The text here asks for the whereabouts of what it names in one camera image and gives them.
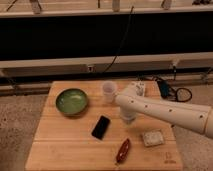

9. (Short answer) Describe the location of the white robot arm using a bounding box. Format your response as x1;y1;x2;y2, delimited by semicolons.
115;82;213;139

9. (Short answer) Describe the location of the green ceramic bowl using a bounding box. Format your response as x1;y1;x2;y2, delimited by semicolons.
55;88;89;117

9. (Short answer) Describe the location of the wooden cutting board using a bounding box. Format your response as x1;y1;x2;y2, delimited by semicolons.
25;81;183;171

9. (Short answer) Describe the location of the black hanging cable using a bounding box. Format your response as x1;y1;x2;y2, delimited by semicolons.
102;5;135;74

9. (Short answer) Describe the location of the white tube with cap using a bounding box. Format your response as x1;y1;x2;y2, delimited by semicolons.
132;81;145;96

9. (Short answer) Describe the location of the clear plastic cup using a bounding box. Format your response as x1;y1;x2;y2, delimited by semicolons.
101;81;118;103

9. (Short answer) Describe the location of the black eraser block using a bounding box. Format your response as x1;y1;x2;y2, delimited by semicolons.
91;116;110;140

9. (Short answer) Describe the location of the white sponge block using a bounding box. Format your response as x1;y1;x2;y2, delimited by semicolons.
142;130;164;147

